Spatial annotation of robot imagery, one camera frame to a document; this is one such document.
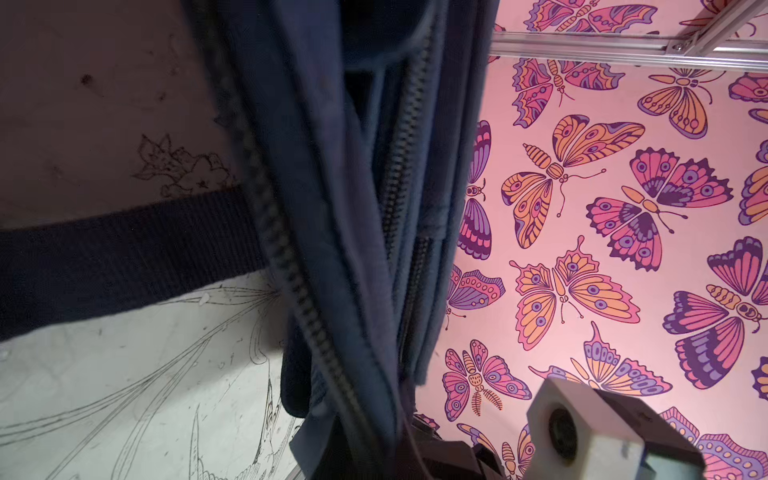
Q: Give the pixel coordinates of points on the navy blue student backpack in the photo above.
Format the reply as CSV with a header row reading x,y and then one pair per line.
x,y
227,229

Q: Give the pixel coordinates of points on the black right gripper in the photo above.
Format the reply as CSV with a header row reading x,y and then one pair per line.
x,y
453,459

